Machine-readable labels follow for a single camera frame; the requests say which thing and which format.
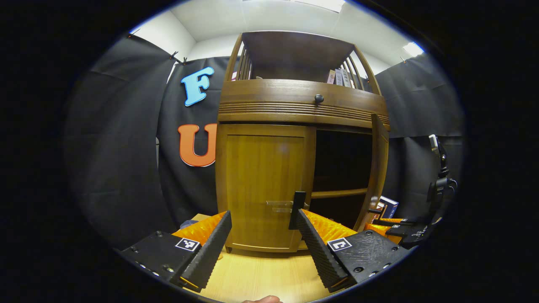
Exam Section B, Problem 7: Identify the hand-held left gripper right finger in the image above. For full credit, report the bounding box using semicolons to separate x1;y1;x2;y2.
296;209;411;293

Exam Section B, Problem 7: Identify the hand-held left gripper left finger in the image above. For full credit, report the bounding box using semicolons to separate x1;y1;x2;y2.
120;210;233;293

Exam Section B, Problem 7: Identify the wooden cabinet door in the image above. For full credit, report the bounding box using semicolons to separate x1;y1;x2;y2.
216;123;316;253
354;114;390;232

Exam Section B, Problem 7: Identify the wooden double-door shoe cabinet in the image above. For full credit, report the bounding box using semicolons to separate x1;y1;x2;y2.
215;30;391;253

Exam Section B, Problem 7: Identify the grooved wooden cabinet drawer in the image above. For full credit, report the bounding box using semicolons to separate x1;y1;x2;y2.
218;79;390;130

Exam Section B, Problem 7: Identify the blue white box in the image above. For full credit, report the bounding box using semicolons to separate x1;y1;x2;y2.
378;196;399;219

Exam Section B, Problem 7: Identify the wooden inner shelf board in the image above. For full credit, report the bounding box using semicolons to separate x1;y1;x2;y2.
312;189;368;199

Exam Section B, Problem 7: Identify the black backdrop cloth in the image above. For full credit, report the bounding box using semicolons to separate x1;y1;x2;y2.
63;34;466;249

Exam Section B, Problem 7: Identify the small ceiling light panel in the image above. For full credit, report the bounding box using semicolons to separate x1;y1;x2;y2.
402;42;425;57

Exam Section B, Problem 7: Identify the large ceiling light panel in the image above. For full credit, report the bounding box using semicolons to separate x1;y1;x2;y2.
295;0;346;13

